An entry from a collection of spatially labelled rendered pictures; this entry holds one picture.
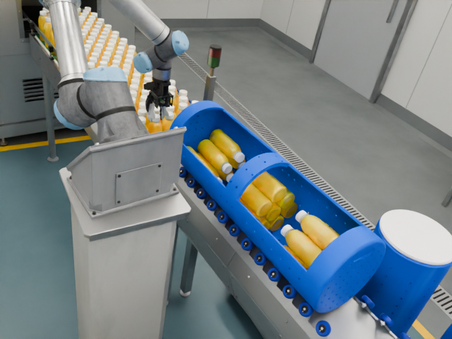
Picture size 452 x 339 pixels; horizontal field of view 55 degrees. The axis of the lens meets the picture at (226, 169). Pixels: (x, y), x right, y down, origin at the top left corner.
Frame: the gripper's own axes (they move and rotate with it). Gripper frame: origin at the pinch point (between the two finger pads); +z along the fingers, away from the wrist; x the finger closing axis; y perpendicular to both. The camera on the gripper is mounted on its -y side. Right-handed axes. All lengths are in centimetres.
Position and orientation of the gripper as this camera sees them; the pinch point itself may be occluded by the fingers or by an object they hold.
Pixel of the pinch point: (155, 118)
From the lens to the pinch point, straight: 191.0
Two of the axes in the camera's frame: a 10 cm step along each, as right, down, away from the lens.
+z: -1.6, 8.1, 5.7
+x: 8.2, -2.2, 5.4
